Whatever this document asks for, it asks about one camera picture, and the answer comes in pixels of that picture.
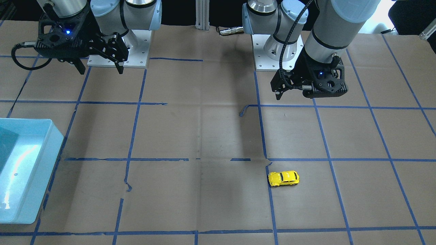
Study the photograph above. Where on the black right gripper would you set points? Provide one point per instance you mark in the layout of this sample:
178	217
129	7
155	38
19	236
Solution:
89	35

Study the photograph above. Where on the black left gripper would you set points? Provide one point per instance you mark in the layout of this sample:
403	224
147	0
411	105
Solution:
297	72

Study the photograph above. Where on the yellow beetle toy car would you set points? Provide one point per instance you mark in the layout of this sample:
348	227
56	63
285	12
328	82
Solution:
276	179

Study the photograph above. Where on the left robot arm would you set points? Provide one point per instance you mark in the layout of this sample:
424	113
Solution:
336	26

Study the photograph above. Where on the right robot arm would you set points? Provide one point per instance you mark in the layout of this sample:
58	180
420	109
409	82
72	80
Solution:
110	33

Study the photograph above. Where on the light blue plastic bin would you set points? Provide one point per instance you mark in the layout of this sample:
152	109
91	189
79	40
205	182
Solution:
29	148

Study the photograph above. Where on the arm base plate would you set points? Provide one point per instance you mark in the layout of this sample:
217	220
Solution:
267	51
133	50

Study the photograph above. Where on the silver cable connector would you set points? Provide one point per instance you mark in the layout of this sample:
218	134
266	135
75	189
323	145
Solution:
230	31

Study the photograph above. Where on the aluminium frame post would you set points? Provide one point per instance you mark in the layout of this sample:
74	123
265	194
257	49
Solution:
202	15

